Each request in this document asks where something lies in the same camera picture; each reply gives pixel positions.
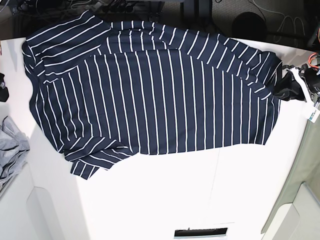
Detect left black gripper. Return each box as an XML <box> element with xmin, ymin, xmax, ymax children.
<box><xmin>273</xmin><ymin>64</ymin><xmax>320</xmax><ymax>102</ymax></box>

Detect navy white striped t-shirt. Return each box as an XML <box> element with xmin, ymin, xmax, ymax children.
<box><xmin>21</xmin><ymin>11</ymin><xmax>283</xmax><ymax>179</ymax></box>

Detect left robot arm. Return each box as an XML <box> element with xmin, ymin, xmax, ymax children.
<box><xmin>273</xmin><ymin>26</ymin><xmax>320</xmax><ymax>106</ymax></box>

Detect grey clothes pile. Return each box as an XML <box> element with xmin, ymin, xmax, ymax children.
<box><xmin>0</xmin><ymin>116</ymin><xmax>30</xmax><ymax>188</ymax></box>

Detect black round stool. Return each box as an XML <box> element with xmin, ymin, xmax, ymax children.
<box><xmin>231</xmin><ymin>12</ymin><xmax>267</xmax><ymax>42</ymax></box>

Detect grey-green side panel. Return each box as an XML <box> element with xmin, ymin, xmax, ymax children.
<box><xmin>261</xmin><ymin>120</ymin><xmax>320</xmax><ymax>234</ymax></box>

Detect black power strip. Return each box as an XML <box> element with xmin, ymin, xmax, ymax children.
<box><xmin>98</xmin><ymin>0</ymin><xmax>143</xmax><ymax>13</ymax></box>

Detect white vent slot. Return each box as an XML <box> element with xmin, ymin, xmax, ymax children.
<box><xmin>173</xmin><ymin>223</ymin><xmax>229</xmax><ymax>240</ymax></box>

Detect white floor cables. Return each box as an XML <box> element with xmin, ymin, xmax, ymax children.
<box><xmin>251</xmin><ymin>0</ymin><xmax>313</xmax><ymax>42</ymax></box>

